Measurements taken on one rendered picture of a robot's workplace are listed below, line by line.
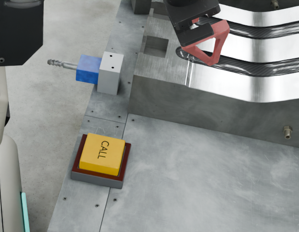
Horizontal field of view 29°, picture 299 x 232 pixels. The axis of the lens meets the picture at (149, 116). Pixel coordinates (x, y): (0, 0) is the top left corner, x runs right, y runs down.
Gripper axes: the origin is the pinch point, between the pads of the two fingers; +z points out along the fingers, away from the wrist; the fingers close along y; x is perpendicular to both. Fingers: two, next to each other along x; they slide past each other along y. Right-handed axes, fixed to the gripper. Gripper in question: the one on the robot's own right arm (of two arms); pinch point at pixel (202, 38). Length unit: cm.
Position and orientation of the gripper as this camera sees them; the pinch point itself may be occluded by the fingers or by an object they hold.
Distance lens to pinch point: 86.1
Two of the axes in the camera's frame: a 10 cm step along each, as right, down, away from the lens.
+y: -2.3, -7.2, 6.6
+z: 3.1, 5.9, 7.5
